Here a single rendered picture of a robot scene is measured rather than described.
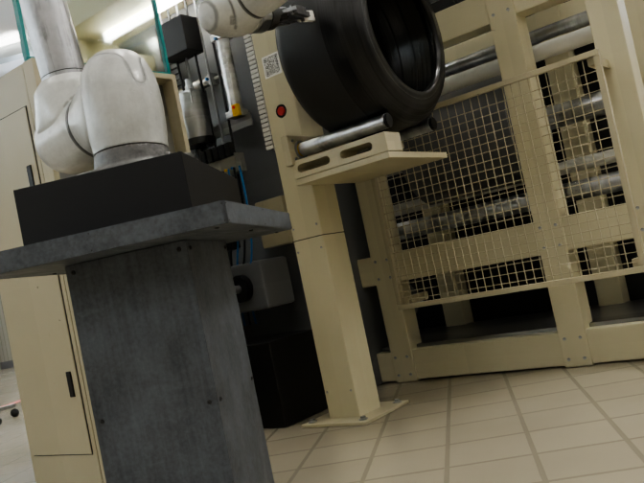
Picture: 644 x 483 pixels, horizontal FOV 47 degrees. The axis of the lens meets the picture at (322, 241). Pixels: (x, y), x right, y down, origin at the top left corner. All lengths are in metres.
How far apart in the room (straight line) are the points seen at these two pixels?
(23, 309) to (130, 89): 1.07
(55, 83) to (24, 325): 0.94
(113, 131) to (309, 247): 1.12
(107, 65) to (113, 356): 0.58
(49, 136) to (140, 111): 0.28
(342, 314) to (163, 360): 1.13
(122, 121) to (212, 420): 0.61
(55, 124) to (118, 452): 0.71
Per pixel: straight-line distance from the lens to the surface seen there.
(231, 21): 1.89
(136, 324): 1.46
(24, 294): 2.44
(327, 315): 2.50
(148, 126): 1.55
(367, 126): 2.27
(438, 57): 2.57
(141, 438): 1.49
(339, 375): 2.52
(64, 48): 1.80
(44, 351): 2.39
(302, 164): 2.39
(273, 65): 2.60
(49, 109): 1.75
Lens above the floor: 0.50
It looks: 2 degrees up
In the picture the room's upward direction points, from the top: 12 degrees counter-clockwise
